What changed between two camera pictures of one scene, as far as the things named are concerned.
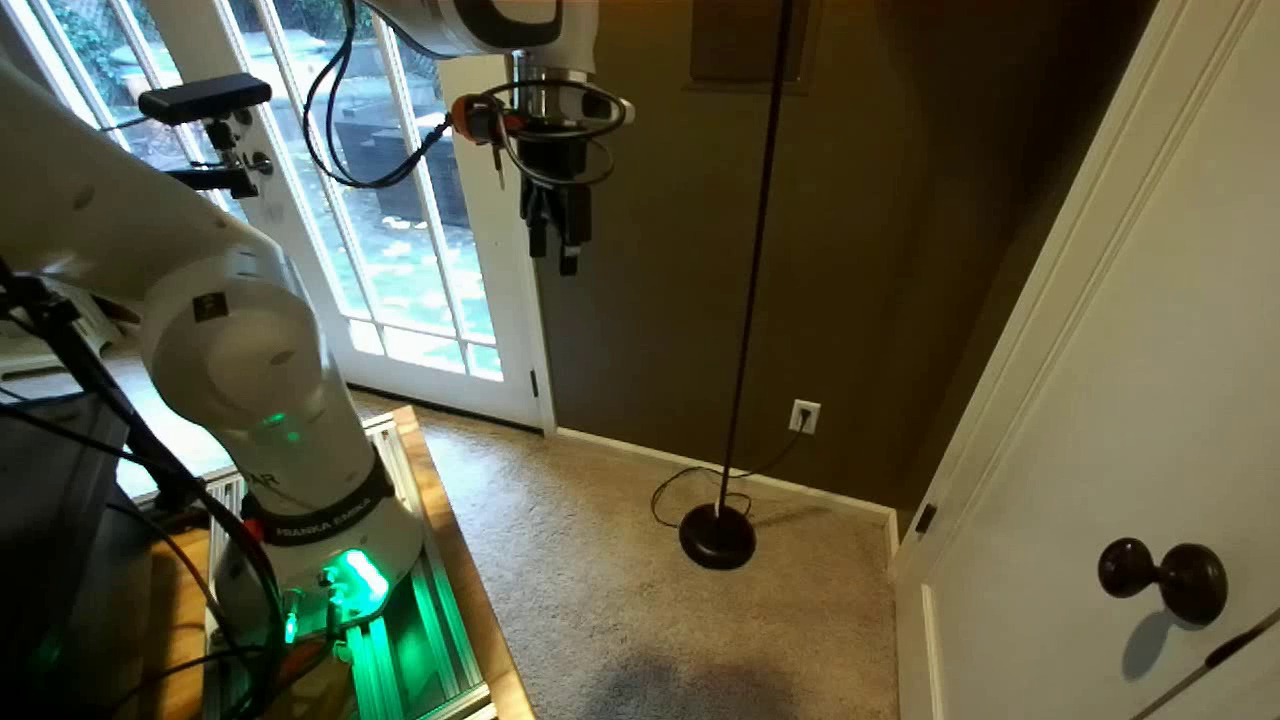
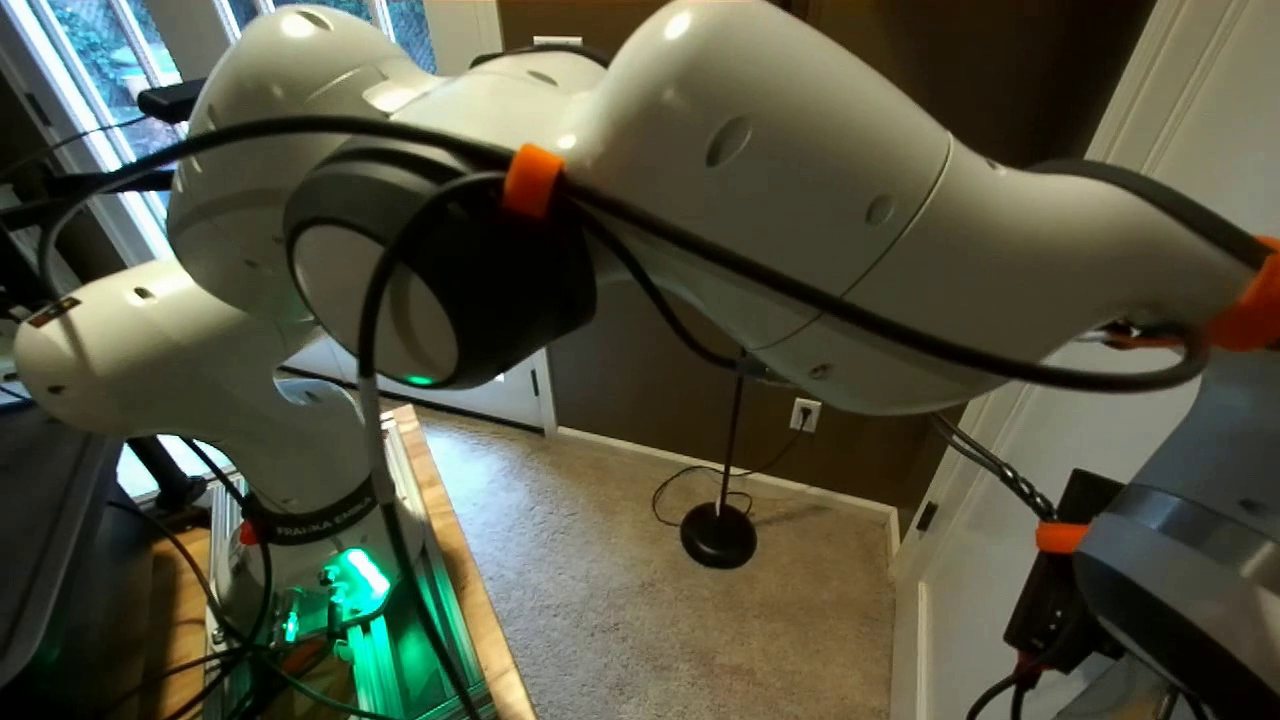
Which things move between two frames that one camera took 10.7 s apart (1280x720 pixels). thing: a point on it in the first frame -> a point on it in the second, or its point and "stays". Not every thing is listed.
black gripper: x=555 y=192 -> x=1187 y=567
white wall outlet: x=805 y=419 stays
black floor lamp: x=723 y=533 stays
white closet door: x=1131 y=392 stays
